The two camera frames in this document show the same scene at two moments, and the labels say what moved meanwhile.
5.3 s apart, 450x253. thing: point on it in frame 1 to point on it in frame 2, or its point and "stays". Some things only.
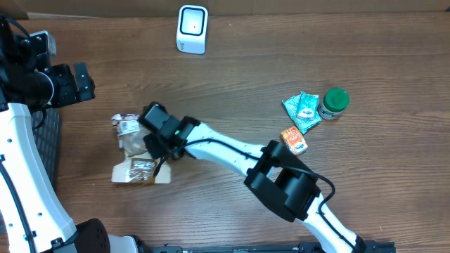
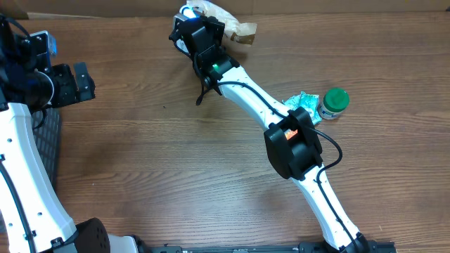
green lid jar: x=333 y=103 stays
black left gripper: x=70 y=84 stays
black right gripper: x=161 y=150 to x=216 y=27
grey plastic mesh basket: x=45 y=126 stays
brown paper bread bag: x=138 y=165 to x=244 y=32
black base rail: x=363 y=246 stays
